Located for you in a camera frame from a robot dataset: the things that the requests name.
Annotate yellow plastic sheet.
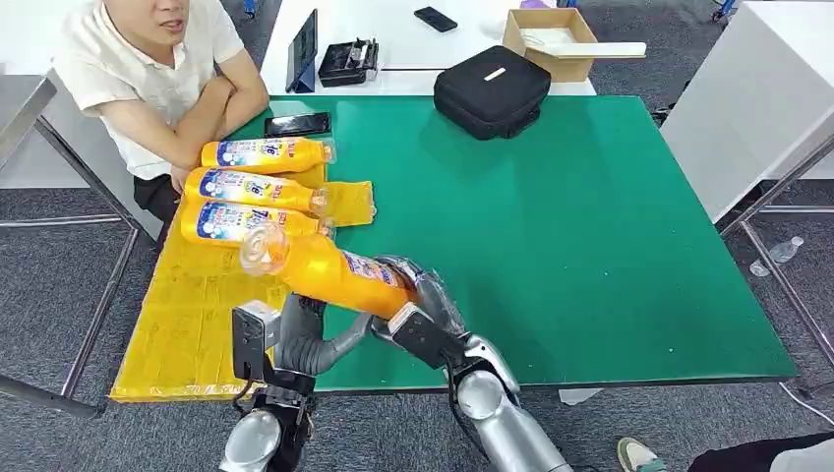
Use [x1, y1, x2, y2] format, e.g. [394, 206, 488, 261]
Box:
[109, 144, 378, 404]

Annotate black zip case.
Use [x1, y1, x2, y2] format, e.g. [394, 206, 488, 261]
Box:
[433, 43, 553, 142]

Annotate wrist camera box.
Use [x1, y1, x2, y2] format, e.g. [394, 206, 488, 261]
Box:
[231, 299, 282, 383]
[388, 302, 470, 370]

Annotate orange drink bottle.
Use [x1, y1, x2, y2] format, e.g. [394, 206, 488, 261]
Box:
[183, 166, 330, 216]
[239, 224, 422, 321]
[179, 200, 334, 249]
[200, 137, 336, 176]

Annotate white floor cable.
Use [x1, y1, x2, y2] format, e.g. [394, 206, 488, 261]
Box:
[778, 383, 834, 428]

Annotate green table mat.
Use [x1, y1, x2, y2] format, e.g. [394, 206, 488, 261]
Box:
[227, 95, 800, 392]

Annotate white flat board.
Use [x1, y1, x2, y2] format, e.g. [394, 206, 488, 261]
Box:
[547, 41, 647, 60]

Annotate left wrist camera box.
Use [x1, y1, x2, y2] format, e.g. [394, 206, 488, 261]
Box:
[231, 299, 282, 383]

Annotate person's left hand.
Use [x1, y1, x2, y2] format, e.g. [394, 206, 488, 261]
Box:
[170, 163, 194, 196]

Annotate white tag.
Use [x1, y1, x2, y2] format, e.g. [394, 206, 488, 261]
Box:
[559, 388, 604, 406]

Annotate grey metal-frame table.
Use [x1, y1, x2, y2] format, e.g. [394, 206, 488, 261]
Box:
[0, 0, 164, 418]

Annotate white side table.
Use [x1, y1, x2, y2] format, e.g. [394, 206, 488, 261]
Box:
[659, 0, 834, 366]

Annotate black smartphone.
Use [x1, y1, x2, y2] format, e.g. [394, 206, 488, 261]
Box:
[413, 6, 458, 33]
[264, 111, 332, 140]

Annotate person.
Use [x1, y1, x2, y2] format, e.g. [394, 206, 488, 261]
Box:
[51, 0, 270, 256]
[617, 431, 834, 472]

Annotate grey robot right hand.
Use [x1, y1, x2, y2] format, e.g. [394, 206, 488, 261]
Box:
[376, 255, 467, 336]

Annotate open cardboard box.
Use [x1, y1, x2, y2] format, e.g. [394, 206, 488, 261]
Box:
[502, 7, 647, 84]

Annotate black tablet with stand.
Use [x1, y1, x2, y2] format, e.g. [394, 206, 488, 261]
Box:
[285, 8, 320, 94]

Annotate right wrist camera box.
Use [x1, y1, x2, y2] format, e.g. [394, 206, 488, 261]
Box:
[388, 302, 470, 370]

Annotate clear plastic bottle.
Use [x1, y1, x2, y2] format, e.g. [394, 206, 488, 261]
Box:
[768, 235, 805, 265]

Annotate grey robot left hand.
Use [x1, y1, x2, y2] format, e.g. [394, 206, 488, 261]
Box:
[276, 294, 374, 378]

